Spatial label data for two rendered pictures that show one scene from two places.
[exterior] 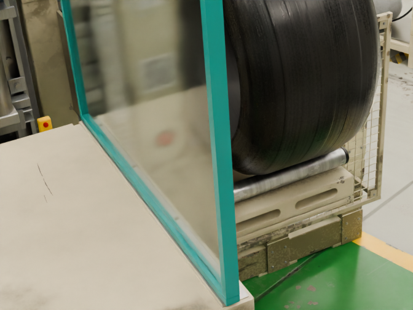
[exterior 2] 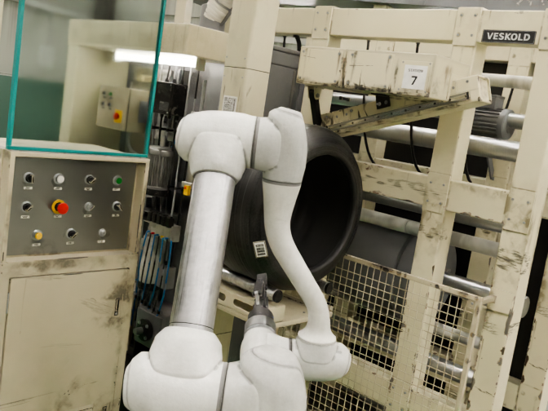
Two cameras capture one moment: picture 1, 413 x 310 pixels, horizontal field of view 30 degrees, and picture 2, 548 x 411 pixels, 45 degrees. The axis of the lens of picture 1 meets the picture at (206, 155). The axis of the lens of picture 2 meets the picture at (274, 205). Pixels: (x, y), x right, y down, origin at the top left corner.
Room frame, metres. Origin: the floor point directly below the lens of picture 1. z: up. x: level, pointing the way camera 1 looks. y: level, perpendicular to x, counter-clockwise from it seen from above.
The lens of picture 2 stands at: (0.63, -2.34, 1.52)
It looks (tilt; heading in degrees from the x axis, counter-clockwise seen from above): 8 degrees down; 66
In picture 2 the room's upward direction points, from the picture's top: 9 degrees clockwise
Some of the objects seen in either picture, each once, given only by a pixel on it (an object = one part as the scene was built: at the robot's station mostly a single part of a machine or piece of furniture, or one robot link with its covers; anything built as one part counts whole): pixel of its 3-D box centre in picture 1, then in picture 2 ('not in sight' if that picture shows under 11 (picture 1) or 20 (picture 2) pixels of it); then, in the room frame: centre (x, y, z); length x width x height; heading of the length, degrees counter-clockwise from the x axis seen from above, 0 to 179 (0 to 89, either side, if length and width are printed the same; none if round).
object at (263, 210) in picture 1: (281, 198); (240, 299); (1.51, -0.17, 0.84); 0.36 x 0.09 x 0.06; 114
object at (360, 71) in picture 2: not in sight; (378, 74); (1.96, -0.11, 1.71); 0.61 x 0.25 x 0.15; 114
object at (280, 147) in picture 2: not in sight; (281, 143); (1.31, -0.80, 1.44); 0.14 x 0.13 x 0.18; 157
